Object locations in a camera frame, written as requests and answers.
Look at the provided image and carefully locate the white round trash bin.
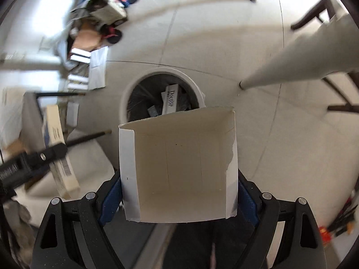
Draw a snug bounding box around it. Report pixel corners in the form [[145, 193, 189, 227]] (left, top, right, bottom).
[[120, 68, 206, 124]]

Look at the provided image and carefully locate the thin black rod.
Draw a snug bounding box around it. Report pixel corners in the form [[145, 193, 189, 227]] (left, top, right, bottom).
[[66, 130, 113, 148]]

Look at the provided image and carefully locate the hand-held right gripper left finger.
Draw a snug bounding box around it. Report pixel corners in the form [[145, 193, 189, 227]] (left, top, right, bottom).
[[31, 171, 125, 269]]

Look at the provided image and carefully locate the flat cardboard box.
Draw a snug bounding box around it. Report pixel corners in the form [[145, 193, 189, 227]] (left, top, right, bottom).
[[45, 105, 81, 199]]

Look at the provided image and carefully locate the long white toothpaste box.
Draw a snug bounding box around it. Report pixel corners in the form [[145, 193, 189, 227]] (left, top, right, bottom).
[[160, 83, 181, 115]]

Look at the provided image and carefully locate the large white paper sheet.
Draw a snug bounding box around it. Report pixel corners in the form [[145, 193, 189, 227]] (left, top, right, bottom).
[[88, 47, 109, 89]]

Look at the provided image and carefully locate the red tool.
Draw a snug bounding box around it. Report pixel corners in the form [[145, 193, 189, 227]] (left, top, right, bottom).
[[318, 226, 333, 247]]

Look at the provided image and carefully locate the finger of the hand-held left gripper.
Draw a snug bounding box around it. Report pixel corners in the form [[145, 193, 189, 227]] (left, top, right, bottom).
[[25, 142, 68, 171]]

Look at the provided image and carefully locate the brown cardboard piece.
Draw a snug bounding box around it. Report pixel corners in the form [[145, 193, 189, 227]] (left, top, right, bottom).
[[71, 28, 103, 51]]

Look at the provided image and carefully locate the small white green carton box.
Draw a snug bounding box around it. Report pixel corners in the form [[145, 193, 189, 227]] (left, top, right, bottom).
[[118, 106, 238, 224]]

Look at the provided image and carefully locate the black metal frame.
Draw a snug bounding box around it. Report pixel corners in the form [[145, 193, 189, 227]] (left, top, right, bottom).
[[35, 90, 86, 118]]

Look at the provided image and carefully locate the white table leg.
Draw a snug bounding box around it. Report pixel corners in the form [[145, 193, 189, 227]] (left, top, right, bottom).
[[239, 0, 357, 91]]

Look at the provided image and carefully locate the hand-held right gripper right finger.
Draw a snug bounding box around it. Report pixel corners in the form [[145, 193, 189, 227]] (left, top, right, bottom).
[[237, 169, 327, 269]]

